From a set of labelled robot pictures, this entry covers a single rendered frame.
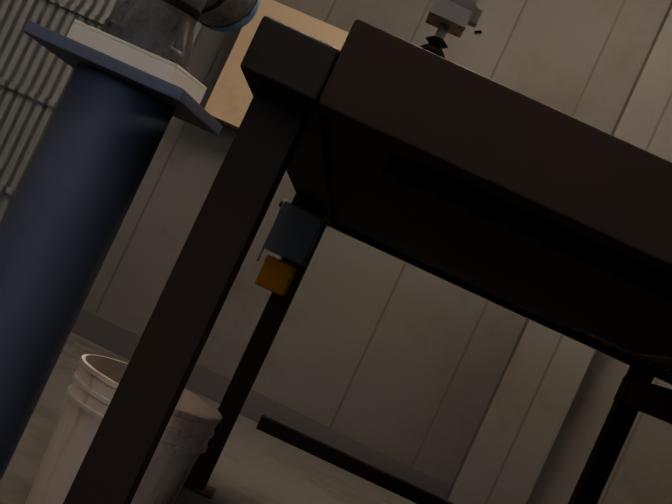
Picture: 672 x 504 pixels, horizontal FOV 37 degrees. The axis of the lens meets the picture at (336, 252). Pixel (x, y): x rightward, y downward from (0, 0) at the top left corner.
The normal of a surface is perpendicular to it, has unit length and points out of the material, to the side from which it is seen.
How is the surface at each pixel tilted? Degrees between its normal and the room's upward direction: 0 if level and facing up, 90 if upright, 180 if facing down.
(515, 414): 90
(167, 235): 90
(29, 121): 90
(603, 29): 90
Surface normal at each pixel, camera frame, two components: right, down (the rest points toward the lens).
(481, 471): -0.11, -0.08
